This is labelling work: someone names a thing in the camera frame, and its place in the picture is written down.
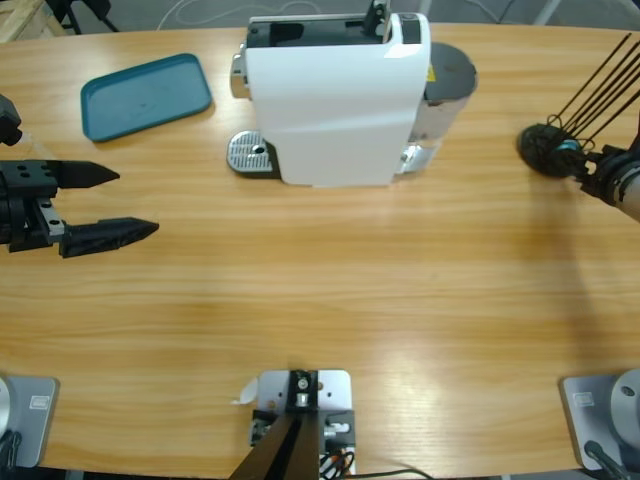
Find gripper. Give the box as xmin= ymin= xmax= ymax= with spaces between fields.
xmin=549 ymin=144 xmax=636 ymax=204
xmin=0 ymin=159 xmax=160 ymax=259

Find white capsule coffee machine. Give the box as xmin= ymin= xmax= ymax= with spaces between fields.
xmin=227 ymin=0 xmax=444 ymax=190

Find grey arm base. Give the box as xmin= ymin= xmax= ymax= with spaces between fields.
xmin=558 ymin=368 xmax=640 ymax=471
xmin=0 ymin=374 xmax=60 ymax=469

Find black capsule holder stand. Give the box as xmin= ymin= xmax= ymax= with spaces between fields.
xmin=517 ymin=32 xmax=640 ymax=179

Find teal plastic tray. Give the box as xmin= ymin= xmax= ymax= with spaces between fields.
xmin=80 ymin=53 xmax=214 ymax=144

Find white metal pole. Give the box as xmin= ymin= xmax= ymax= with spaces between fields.
xmin=535 ymin=0 xmax=561 ymax=25

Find grey lidded water tank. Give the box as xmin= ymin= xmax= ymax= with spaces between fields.
xmin=409 ymin=42 xmax=479 ymax=151

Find wooden crate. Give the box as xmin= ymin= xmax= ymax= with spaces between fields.
xmin=0 ymin=0 xmax=66 ymax=45

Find black stand legs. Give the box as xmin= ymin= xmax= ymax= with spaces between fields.
xmin=47 ymin=0 xmax=121 ymax=35

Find white tape piece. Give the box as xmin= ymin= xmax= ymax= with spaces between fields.
xmin=229 ymin=377 xmax=260 ymax=406

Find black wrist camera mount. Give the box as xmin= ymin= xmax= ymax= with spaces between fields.
xmin=0 ymin=94 xmax=24 ymax=147

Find black base cable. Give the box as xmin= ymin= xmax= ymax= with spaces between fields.
xmin=0 ymin=430 xmax=24 ymax=471
xmin=583 ymin=439 xmax=626 ymax=480

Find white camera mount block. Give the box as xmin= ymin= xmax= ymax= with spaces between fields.
xmin=249 ymin=368 xmax=359 ymax=476

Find dark camera post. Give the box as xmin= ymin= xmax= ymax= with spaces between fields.
xmin=230 ymin=368 xmax=321 ymax=480

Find orange cable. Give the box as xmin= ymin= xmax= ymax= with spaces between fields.
xmin=319 ymin=447 xmax=356 ymax=476

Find black cable under mount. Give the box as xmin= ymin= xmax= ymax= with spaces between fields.
xmin=357 ymin=466 xmax=432 ymax=480

